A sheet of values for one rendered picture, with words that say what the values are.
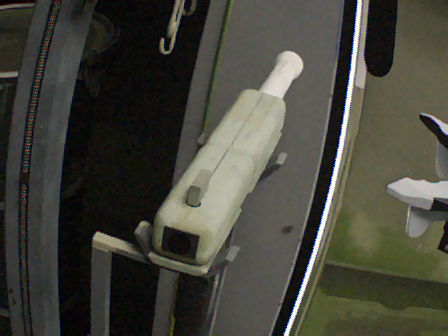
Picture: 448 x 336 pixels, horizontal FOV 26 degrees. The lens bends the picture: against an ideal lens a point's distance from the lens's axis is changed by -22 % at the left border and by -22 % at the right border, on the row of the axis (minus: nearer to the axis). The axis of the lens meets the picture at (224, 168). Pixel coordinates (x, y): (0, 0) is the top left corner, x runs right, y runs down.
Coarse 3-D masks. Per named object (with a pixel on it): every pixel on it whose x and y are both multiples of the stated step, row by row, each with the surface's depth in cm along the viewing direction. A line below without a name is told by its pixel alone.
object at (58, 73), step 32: (64, 0) 91; (32, 32) 93; (64, 32) 92; (32, 64) 94; (64, 64) 94; (32, 96) 96; (64, 96) 97; (32, 128) 97; (64, 128) 101; (32, 160) 98; (32, 192) 99; (32, 224) 100; (32, 256) 102; (32, 288) 104; (32, 320) 106
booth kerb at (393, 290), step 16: (336, 272) 294; (352, 272) 293; (368, 272) 292; (384, 272) 291; (320, 288) 297; (336, 288) 296; (352, 288) 295; (368, 288) 294; (384, 288) 293; (400, 288) 292; (416, 288) 291; (432, 288) 290; (384, 304) 295; (400, 304) 294; (416, 304) 293; (432, 304) 291
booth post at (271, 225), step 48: (240, 0) 139; (288, 0) 138; (336, 0) 136; (240, 48) 142; (288, 48) 141; (336, 48) 139; (192, 96) 146; (288, 96) 143; (192, 144) 148; (288, 144) 146; (288, 192) 148; (240, 240) 152; (288, 240) 150; (240, 288) 155
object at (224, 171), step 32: (288, 64) 126; (256, 96) 111; (224, 128) 103; (256, 128) 104; (192, 160) 97; (224, 160) 96; (256, 160) 100; (192, 192) 88; (224, 192) 91; (160, 224) 86; (192, 224) 86; (224, 224) 90; (160, 256) 88; (192, 256) 87; (192, 288) 100; (192, 320) 101
